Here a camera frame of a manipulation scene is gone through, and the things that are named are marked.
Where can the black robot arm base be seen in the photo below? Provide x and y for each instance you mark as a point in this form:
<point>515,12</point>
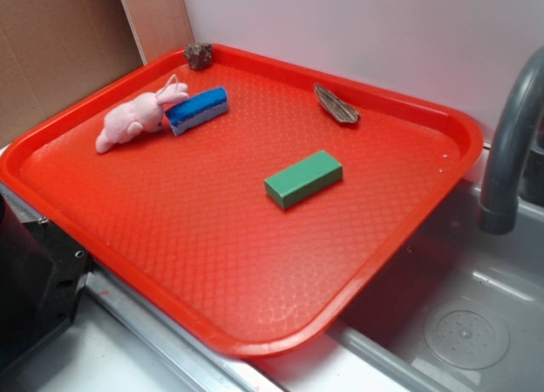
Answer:
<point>43,271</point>

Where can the green rectangular block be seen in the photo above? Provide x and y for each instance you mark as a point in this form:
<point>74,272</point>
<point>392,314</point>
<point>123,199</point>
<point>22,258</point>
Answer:
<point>303,179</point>

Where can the red plastic tray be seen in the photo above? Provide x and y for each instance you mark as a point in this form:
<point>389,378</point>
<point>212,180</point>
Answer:
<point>185,220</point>

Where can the brown wood bark piece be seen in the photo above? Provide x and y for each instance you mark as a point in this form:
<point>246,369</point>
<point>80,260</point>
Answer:
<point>341,111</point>

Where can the blue sponge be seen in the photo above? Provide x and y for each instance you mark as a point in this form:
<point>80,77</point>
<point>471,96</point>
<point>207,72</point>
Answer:
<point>197,110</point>

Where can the pink plush bunny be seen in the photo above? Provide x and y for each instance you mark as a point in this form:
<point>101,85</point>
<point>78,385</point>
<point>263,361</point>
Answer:
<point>143,114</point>

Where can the brown rock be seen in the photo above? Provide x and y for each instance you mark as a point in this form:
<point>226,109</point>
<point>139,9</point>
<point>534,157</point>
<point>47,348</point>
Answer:
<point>199,56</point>

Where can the grey plastic sink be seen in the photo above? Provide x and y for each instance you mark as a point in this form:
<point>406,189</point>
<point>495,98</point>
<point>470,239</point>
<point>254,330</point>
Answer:
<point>455,309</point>

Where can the grey faucet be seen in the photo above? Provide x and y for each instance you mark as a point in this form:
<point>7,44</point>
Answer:
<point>514,169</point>

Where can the brown cardboard panel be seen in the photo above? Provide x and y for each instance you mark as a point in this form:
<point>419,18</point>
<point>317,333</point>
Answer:
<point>57,52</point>

